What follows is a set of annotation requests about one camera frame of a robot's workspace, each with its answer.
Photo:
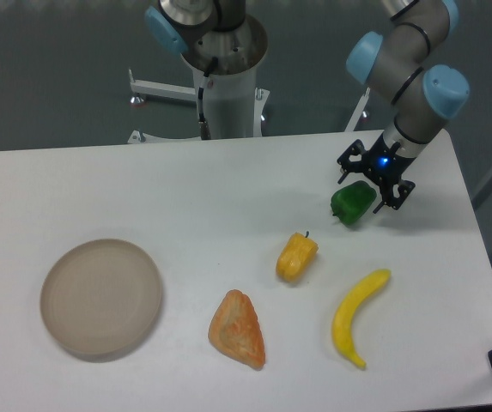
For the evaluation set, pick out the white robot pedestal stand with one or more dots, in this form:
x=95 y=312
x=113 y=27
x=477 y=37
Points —
x=223 y=47

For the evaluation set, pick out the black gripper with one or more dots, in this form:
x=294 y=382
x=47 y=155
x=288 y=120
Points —
x=381 y=164

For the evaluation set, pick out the yellow bell pepper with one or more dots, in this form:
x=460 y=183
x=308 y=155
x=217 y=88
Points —
x=296 y=257

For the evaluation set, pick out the orange bread pastry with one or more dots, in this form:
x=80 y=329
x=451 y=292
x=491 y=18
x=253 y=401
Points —
x=235 y=330

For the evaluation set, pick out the yellow banana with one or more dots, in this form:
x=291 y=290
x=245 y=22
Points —
x=342 y=323

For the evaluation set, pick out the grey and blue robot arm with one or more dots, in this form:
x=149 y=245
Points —
x=391 y=65

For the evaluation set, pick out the green bell pepper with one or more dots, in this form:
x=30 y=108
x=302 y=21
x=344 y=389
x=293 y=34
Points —
x=350 y=203

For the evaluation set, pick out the beige round plate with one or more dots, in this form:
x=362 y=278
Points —
x=101 y=299

